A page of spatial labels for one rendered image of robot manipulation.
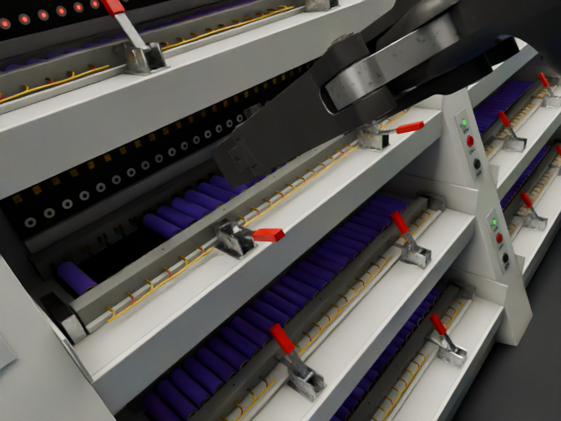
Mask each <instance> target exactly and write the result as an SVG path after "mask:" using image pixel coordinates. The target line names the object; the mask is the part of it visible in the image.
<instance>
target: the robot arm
mask: <svg viewBox="0 0 561 421"><path fill-rule="evenodd" d="M383 35H384V36H383ZM382 36H383V37H382ZM380 37H382V38H381V39H380V40H379V42H378V44H377V40H378V39H379V38H380ZM514 37H515V38H519V39H521V40H523V41H524V42H525V43H527V44H529V45H530V46H531V47H533V48H534V49H535V50H536V51H537V52H539V53H540V54H541V60H542V61H543V62H544V63H545V64H546V65H547V66H548V67H550V68H551V69H552V70H553V71H554V72H555V73H556V74H558V75H560V76H561V0H396V1H395V4H394V6H393V7H392V9H391V10H389V11H388V12H386V13H385V14H383V15H382V16H381V17H379V18H378V19H377V20H376V21H374V22H373V23H371V24H370V25H368V26H367V27H366V28H364V29H363V30H361V31H360V32H359V33H350V34H348V35H346V34H344V35H342V36H340V37H339V38H337V39H336V40H334V41H333V42H332V43H331V46H330V47H329V48H328V49H327V51H326V52H325V53H324V54H323V55H322V56H321V57H320V58H319V59H318V60H317V62H316V63H315V64H314V65H313V66H312V67H311V68H310V69H309V70H308V71H307V72H306V73H304V74H303V75H302V76H300V77H299V78H298V79H297V80H296V81H295V82H294V83H292V84H291V85H290V86H288V87H287V88H286V89H284V90H283V91H282V92H281V93H279V94H278V95H277V96H276V97H274V98H273V99H272V100H271V101H270V102H269V103H268V104H266V105H265V106H264V107H262V105H261V103H258V104H256V105H254V106H251V107H249V108H248V109H245V110H244V114H245V116H246V118H247V120H246V121H245V122H242V123H240V124H238V125H236V126H235V129H233V131H232V132H231V133H230V134H231V136H230V137H228V138H227V139H225V140H224V141H223V142H221V143H220V144H219V145H217V146H216V147H214V148H213V149H212V150H211V151H210V153H211V154H212V156H213V158H214V159H215V162H216V163H217V165H218V166H219V167H220V170H221V172H222V173H223V175H224V177H225V178H226V180H227V181H228V183H229V185H230V187H231V188H232V189H235V188H237V187H239V186H241V185H243V184H245V183H247V182H249V181H251V180H253V179H255V178H257V177H259V176H261V175H263V176H264V175H267V174H269V173H270V172H271V171H272V170H273V169H275V168H277V167H279V166H281V165H283V164H285V163H287V162H289V161H291V160H293V159H294V158H295V157H296V156H298V155H302V154H304V153H305V152H307V151H309V150H312V149H314V148H315V147H317V146H319V145H322V144H324V143H325V142H327V141H329V140H331V139H334V138H335V137H337V136H339V135H341V134H344V135H347V134H349V133H351V132H352V131H353V130H355V129H357V128H359V127H361V126H363V125H365V124H370V123H373V125H376V124H379V123H381V122H382V121H384V120H385V119H387V118H390V117H392V116H393V115H395V114H398V113H400V112H402V111H403V110H404V109H407V108H409V107H411V106H413V105H414V104H417V103H419V102H421V101H423V100H424V99H427V98H429V97H431V96H433V95H435V94H440V95H449V94H453V93H455V92H457V91H458V90H460V89H463V88H466V87H467V86H469V85H472V84H475V83H477V82H478V81H480V80H482V79H483V78H485V77H486V76H488V75H489V74H491V73H492V72H493V69H492V66H495V65H497V64H501V63H503V62H505V61H507V60H508V59H510V58H511V57H512V56H514V55H515V54H517V53H519V52H520V49H519V47H518V45H517V43H516V40H515V38H514ZM376 44H377V46H376ZM415 86H416V88H414V89H412V90H411V91H409V92H407V93H401V92H402V91H404V90H406V89H410V88H413V87H415Z"/></svg>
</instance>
